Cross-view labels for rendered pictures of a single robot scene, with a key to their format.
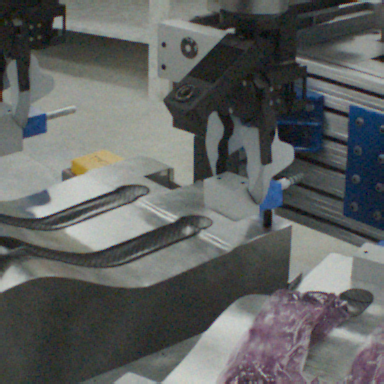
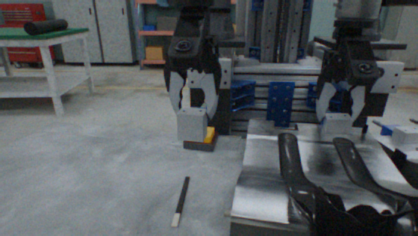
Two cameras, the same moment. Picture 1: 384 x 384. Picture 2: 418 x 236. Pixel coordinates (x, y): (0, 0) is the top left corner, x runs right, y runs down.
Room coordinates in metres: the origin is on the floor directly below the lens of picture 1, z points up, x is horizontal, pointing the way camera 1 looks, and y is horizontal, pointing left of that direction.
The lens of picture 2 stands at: (0.81, 0.50, 1.13)
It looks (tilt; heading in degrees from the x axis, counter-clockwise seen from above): 23 degrees down; 322
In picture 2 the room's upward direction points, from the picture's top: straight up
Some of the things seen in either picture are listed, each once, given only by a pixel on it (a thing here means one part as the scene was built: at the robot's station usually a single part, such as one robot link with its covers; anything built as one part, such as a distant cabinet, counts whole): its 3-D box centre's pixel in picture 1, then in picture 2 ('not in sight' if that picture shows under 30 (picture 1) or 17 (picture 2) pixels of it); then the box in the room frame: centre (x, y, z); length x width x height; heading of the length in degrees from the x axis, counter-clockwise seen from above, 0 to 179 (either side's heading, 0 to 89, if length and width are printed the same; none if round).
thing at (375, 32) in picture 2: not in sight; (358, 24); (1.25, -0.48, 1.09); 0.15 x 0.15 x 0.10
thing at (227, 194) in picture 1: (263, 191); (331, 119); (1.08, -0.07, 0.90); 0.13 x 0.05 x 0.05; 131
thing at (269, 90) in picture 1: (257, 61); (346, 51); (1.07, -0.06, 1.05); 0.09 x 0.08 x 0.12; 131
